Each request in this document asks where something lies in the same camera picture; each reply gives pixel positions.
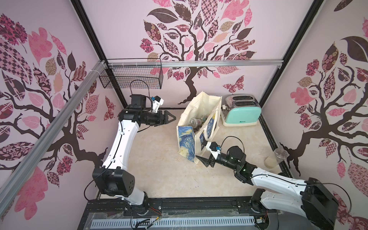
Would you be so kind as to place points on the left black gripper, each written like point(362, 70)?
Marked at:
point(159, 121)

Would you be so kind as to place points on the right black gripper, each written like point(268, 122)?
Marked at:
point(211, 160)

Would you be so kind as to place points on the cream canvas tote bag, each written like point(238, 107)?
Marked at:
point(197, 125)

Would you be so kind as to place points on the clear jar sandy contents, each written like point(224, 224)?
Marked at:
point(275, 158)

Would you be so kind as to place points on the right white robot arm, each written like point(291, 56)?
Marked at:
point(307, 198)

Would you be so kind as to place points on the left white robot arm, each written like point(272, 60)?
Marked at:
point(113, 179)

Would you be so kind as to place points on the mint green toaster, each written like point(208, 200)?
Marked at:
point(240, 110)

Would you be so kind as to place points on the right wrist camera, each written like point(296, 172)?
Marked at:
point(213, 148)

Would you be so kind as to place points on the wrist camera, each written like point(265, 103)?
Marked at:
point(156, 103)
point(213, 148)

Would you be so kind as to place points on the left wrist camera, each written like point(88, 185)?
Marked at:
point(156, 103)

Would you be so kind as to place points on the black wire basket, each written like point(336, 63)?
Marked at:
point(134, 73)

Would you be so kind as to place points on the black base frame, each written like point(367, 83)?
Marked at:
point(236, 206)

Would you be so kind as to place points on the aluminium rail back wall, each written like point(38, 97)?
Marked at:
point(198, 63)

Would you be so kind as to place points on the aluminium rail wall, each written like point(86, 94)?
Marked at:
point(198, 63)
point(17, 179)

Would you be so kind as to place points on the white slotted cable duct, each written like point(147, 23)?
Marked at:
point(170, 223)

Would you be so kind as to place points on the aluminium rail left wall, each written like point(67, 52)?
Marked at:
point(17, 179)

